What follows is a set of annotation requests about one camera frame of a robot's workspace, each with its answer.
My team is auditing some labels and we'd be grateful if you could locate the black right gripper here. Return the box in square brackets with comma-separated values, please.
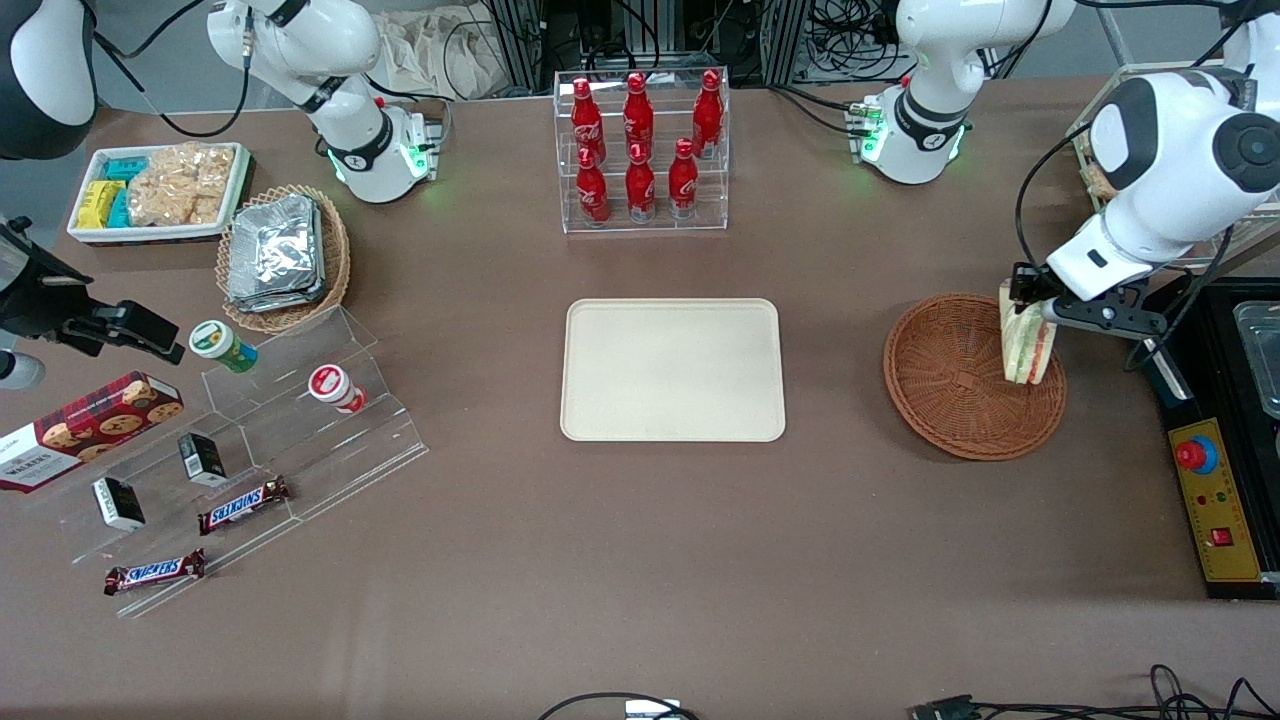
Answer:
[0, 215, 188, 364]

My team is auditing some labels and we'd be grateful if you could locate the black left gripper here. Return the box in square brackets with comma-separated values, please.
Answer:
[1009, 262, 1065, 305]

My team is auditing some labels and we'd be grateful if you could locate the triangular sandwich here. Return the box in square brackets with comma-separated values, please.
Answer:
[998, 280, 1059, 387]

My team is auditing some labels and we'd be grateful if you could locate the white rectangular snack tray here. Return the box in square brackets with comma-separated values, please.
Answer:
[67, 143, 252, 247]

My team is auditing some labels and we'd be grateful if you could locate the round brown wicker basket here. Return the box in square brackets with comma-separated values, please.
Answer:
[883, 292, 1068, 462]

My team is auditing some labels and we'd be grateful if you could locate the oval light wicker basket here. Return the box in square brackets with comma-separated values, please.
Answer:
[216, 184, 352, 335]

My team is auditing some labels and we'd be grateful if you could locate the beige plastic tray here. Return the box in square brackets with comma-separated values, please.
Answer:
[560, 298, 787, 443]

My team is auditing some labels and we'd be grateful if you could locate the red tartan cookie box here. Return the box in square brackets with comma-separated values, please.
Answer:
[0, 370, 186, 494]

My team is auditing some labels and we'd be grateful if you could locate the green yogurt cup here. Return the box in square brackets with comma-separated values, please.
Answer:
[188, 320, 259, 374]

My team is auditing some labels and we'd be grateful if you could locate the small black box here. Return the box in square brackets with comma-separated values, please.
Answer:
[178, 432, 229, 488]
[92, 477, 147, 532]

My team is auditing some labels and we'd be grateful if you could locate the clear bag of crackers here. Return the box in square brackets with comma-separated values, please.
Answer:
[127, 143, 237, 227]

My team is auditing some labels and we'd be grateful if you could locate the foil wrapped package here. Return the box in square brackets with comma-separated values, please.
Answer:
[231, 194, 322, 291]
[227, 262, 327, 314]

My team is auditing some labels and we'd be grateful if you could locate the clear acrylic step riser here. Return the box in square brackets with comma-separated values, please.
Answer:
[30, 400, 303, 619]
[198, 305, 431, 523]

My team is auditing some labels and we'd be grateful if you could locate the Snickers chocolate bar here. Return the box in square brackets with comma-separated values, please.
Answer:
[197, 476, 292, 536]
[103, 548, 208, 598]

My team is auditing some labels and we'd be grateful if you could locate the black control box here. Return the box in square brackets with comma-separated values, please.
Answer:
[1138, 275, 1280, 602]

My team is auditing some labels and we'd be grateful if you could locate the red yogurt cup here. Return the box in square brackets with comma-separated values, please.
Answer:
[307, 364, 368, 415]

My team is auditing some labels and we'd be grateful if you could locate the clear plastic container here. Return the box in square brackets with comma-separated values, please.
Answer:
[1233, 299, 1280, 421]

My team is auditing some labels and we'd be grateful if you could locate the red cola bottle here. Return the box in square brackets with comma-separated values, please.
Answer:
[570, 78, 606, 166]
[575, 147, 611, 227]
[622, 72, 656, 161]
[625, 143, 658, 223]
[668, 138, 700, 220]
[692, 70, 725, 159]

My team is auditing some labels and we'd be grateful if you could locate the clear acrylic bottle rack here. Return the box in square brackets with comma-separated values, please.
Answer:
[553, 68, 731, 236]

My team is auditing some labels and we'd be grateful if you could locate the beige cloth bag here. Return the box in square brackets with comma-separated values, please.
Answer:
[372, 8, 503, 102]

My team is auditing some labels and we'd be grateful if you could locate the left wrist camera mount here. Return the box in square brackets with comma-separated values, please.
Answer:
[1040, 286, 1168, 337]

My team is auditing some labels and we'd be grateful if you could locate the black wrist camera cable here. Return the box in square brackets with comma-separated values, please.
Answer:
[1124, 226, 1239, 374]

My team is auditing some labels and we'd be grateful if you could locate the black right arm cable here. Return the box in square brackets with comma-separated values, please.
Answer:
[93, 0, 253, 139]

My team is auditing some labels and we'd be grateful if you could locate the white wire rack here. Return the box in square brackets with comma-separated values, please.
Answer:
[1064, 60, 1280, 269]

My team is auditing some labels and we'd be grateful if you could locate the black base cable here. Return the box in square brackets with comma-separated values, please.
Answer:
[768, 84, 873, 137]

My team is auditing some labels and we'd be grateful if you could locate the black cable tangle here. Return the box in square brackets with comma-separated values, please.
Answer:
[808, 0, 907, 84]

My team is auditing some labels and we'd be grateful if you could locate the aluminium frame post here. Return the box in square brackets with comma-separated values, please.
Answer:
[760, 0, 810, 87]
[487, 0, 547, 93]

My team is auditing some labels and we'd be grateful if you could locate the black cable with plug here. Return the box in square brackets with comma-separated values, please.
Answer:
[910, 664, 1280, 720]

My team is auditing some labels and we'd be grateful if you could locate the black looped cable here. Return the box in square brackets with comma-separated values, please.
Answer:
[538, 691, 703, 720]

